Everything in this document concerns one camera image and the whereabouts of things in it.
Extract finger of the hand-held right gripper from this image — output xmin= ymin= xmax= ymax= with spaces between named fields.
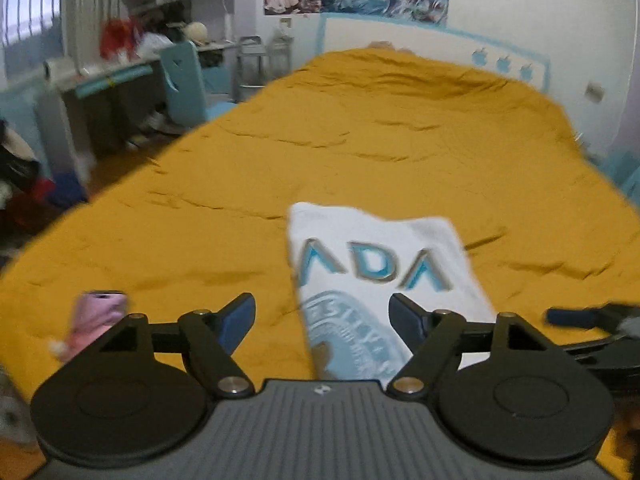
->
xmin=560 ymin=332 xmax=640 ymax=362
xmin=544 ymin=302 xmax=640 ymax=334

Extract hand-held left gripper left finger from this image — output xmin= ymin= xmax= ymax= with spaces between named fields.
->
xmin=98 ymin=292 xmax=258 ymax=397

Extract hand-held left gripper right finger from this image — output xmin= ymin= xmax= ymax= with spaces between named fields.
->
xmin=386 ymin=292 xmax=554 ymax=397

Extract white printed sweatshirt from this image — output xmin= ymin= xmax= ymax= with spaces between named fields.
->
xmin=287 ymin=202 xmax=502 ymax=382

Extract pile of clothes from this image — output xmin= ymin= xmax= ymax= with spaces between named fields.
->
xmin=0 ymin=119 xmax=87 ymax=233

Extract smartphone in clear case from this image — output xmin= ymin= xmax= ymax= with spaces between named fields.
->
xmin=59 ymin=289 xmax=131 ymax=362

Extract mustard yellow quilted blanket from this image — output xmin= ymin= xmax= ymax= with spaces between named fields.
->
xmin=0 ymin=47 xmax=640 ymax=467

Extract white sneakers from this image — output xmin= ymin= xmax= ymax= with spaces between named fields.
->
xmin=125 ymin=109 xmax=173 ymax=152

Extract grey sneaker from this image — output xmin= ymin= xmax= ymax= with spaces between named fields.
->
xmin=0 ymin=374 xmax=32 ymax=442

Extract light blue chair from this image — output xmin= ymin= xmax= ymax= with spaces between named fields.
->
xmin=159 ymin=40 xmax=237 ymax=129

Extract grey metal rack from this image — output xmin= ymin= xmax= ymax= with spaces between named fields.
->
xmin=269 ymin=34 xmax=293 ymax=79
xmin=234 ymin=35 xmax=266 ymax=102

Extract white and blue desk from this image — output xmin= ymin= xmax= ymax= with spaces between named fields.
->
xmin=34 ymin=54 xmax=167 ymax=182

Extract tan pillow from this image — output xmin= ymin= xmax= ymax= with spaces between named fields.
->
xmin=367 ymin=39 xmax=417 ymax=54

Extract white and blue headboard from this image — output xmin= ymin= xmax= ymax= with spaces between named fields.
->
xmin=319 ymin=12 xmax=552 ymax=95

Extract white plastic bag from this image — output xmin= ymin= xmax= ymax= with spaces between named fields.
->
xmin=137 ymin=32 xmax=172 ymax=57

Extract red bag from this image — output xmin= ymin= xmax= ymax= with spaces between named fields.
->
xmin=99 ymin=17 xmax=144 ymax=59

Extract white box appliance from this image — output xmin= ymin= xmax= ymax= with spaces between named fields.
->
xmin=43 ymin=57 xmax=77 ymax=82

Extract grey striped curtain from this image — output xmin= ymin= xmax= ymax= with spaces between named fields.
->
xmin=60 ymin=0 xmax=122 ymax=72

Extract blue figure wall poster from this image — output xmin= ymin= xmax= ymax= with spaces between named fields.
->
xmin=383 ymin=0 xmax=451 ymax=27

